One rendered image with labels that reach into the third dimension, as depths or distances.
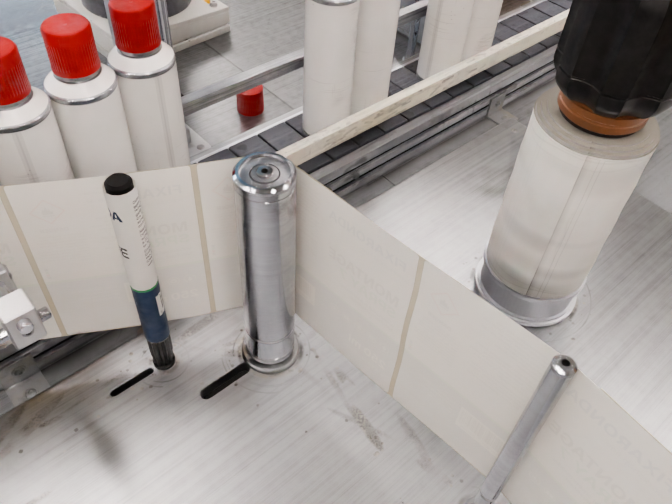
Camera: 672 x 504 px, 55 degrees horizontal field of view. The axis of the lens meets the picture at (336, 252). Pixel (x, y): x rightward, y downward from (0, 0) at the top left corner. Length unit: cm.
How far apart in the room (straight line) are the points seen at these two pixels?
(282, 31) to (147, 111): 50
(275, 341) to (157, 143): 20
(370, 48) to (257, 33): 35
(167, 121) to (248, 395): 23
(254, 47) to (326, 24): 35
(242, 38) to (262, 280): 61
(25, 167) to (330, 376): 27
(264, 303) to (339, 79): 29
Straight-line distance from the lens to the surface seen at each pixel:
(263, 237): 39
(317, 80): 66
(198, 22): 96
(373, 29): 67
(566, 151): 45
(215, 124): 81
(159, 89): 53
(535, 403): 34
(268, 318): 45
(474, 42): 83
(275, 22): 103
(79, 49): 49
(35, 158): 50
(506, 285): 54
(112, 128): 52
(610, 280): 63
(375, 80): 70
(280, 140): 71
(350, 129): 68
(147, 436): 49
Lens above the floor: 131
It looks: 48 degrees down
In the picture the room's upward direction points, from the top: 5 degrees clockwise
